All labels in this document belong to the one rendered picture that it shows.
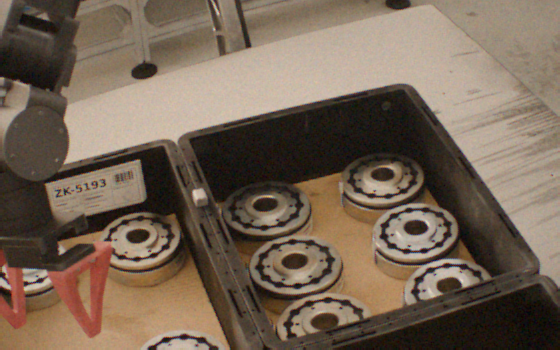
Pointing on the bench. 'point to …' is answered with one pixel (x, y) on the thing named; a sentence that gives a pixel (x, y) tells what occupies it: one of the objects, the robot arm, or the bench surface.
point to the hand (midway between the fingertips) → (53, 322)
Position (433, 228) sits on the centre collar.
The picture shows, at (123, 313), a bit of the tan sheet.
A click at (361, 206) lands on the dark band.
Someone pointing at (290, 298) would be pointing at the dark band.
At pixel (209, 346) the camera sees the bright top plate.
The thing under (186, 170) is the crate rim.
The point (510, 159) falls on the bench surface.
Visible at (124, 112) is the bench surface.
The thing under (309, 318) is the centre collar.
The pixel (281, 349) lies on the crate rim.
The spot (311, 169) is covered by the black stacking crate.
